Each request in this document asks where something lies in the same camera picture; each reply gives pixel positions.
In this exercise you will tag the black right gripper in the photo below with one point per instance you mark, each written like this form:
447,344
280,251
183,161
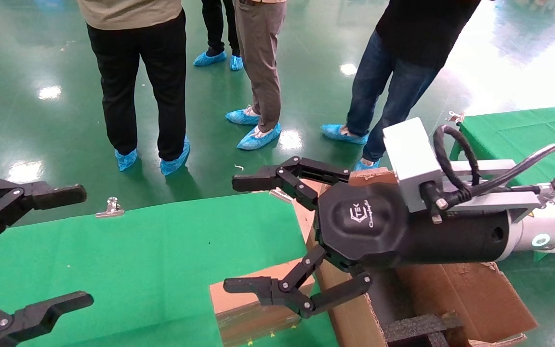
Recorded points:
364,226

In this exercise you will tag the small cardboard box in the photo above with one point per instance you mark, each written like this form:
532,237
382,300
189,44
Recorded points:
239,299

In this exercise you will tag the large open cardboard carton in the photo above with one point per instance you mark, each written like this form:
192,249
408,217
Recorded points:
475,299

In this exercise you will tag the silver metal binder clip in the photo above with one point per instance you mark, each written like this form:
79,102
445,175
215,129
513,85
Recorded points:
110,208
455,117
281,194

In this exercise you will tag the black foam insert block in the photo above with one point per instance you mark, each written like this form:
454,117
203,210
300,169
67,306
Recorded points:
417,330

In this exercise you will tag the person in khaki trousers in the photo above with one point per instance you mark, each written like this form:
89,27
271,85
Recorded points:
263,58

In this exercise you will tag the person tan shirt black trousers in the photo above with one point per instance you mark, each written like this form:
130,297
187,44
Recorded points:
123,72

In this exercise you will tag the person in blue jeans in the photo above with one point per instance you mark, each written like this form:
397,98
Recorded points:
403,72

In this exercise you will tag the person in slim black trousers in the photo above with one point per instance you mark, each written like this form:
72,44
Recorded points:
212,24

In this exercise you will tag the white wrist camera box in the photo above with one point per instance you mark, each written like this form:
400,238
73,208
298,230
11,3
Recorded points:
412,159

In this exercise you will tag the silver camera mounting bracket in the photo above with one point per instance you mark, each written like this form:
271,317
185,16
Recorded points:
494,200

